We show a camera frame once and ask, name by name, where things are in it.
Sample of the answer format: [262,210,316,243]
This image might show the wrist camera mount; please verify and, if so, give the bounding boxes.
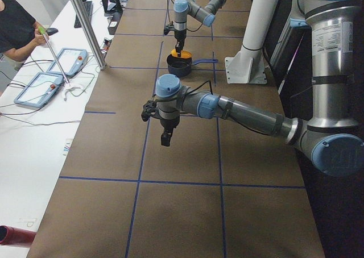
[141,99,160,122]
[163,21,175,36]

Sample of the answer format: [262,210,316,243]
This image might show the dark blue saucepan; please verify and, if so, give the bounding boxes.
[167,54,218,77]

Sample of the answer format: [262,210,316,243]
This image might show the white camera mast base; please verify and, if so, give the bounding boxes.
[225,0,278,85]

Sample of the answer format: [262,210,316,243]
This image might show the long metal rod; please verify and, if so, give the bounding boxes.
[38,26,71,86]

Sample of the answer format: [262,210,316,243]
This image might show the aluminium frame post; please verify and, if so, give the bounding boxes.
[71,0,106,70]

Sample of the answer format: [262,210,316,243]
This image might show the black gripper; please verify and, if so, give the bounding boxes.
[174,30,186,57]
[160,115,180,147]

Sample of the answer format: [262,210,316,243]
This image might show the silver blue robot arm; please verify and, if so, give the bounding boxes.
[171,0,226,57]
[143,0,363,177]

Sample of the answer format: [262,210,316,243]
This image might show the near teach pendant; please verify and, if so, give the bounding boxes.
[14,72,63,108]

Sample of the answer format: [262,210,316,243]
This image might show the black keyboard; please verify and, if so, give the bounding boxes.
[73,1,94,29]

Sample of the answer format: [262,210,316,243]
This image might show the far teach pendant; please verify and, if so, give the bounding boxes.
[57,48,88,78]

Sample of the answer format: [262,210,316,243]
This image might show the person in black shirt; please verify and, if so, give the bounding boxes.
[1,0,46,63]

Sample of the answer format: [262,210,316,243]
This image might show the red cylinder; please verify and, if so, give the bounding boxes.
[1,226,36,248]

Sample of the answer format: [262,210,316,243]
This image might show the teach pendant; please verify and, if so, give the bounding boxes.
[57,48,88,78]
[14,72,63,108]

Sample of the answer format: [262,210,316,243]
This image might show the yellow corn cob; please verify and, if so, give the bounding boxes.
[171,49,192,59]

